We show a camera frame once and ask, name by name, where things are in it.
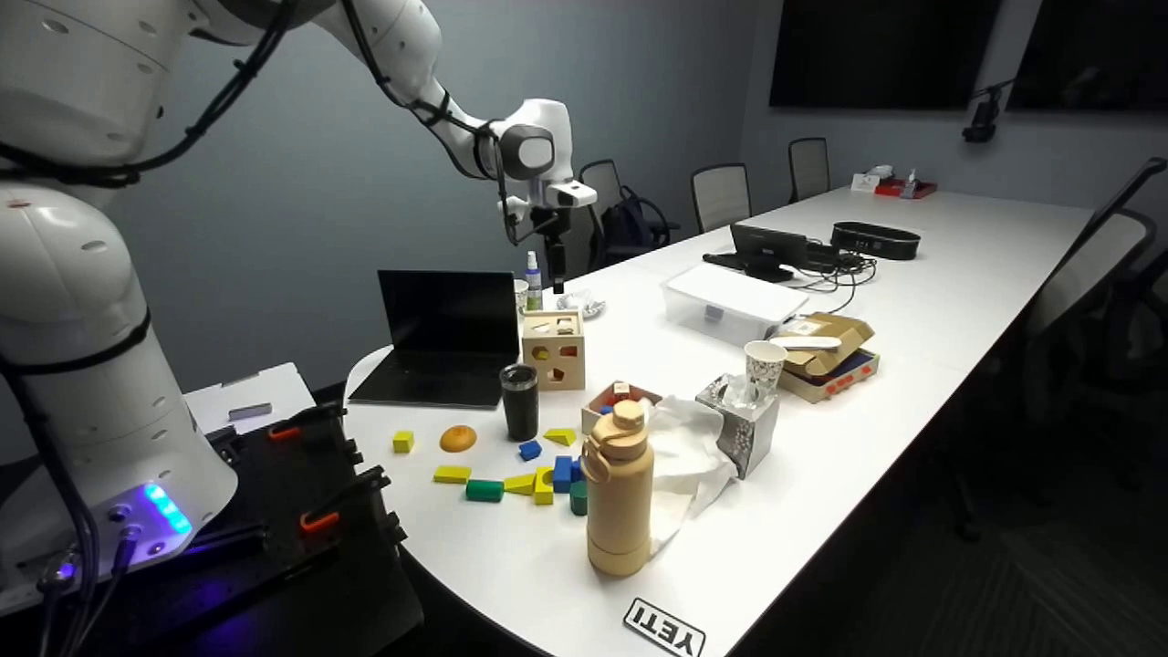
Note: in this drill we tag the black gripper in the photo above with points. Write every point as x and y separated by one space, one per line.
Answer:
553 226

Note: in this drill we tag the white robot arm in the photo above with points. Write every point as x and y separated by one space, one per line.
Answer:
75 304

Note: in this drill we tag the wooden shape sorter box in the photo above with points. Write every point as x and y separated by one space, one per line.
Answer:
553 350

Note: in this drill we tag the yellow triangle block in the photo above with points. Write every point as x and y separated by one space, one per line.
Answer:
559 437

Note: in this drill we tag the white flat box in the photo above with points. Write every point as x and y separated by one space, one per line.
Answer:
734 298

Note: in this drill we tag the blue rectangular block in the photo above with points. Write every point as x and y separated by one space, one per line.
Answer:
565 471

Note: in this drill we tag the yellow arch block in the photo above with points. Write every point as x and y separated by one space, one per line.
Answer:
543 488

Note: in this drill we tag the yellow long rectangular block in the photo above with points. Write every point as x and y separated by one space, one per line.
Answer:
520 484

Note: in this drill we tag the green hexagon block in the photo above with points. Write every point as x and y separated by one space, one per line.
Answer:
580 499

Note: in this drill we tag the yellow flat wooden block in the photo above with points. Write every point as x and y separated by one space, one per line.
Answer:
451 471

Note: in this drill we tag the yellow square block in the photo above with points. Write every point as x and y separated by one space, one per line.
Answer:
403 438

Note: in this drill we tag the open cardboard box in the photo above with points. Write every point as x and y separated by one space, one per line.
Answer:
827 350

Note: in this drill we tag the white tissue box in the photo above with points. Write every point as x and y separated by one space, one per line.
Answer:
868 184

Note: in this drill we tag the small spray bottle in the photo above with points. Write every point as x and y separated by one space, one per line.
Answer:
536 287

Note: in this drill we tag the crumpled white wrapper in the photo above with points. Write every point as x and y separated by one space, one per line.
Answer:
588 304

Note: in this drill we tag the black backpack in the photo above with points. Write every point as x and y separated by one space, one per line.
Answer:
638 224

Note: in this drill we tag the grey office chair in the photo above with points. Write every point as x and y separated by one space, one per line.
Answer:
721 196
599 179
808 166

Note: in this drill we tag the black laptop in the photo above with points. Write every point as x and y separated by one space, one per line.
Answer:
442 330

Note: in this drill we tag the black tumbler cup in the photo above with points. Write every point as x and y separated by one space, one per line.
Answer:
520 403

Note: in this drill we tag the small wooden tray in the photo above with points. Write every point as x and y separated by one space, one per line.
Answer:
599 411

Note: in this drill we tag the blue wooden cube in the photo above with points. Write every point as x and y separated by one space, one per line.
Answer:
530 450

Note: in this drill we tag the orange half ball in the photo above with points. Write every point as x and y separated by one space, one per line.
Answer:
457 438

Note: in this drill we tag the black desktop device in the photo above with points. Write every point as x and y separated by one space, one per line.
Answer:
768 246

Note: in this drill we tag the white paper cup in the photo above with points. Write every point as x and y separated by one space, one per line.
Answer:
765 365

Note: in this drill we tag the tan cardboard tube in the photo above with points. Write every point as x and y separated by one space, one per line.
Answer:
620 493

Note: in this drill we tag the green wooden cylinder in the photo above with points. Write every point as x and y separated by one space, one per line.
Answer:
484 491

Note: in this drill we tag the white crumpled cloth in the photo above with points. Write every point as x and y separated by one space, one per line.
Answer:
692 468

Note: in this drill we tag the orange clamp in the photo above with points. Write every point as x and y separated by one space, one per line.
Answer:
321 519
288 427

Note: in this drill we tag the black oval speaker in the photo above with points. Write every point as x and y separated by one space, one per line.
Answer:
873 239

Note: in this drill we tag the white paper sheet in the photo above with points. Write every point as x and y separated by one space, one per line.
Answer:
251 390

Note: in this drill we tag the red tray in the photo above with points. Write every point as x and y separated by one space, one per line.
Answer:
911 188

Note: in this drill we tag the YETI sticker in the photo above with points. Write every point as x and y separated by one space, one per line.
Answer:
666 629

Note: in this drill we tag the black robot cart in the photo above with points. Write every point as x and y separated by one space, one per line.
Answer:
306 559

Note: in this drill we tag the dark office chair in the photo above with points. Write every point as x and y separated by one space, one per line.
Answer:
1100 276

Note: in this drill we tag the wall mounted black screen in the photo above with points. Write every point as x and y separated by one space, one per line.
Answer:
883 47
1089 55

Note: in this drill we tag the black conference camera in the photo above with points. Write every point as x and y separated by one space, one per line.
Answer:
982 114

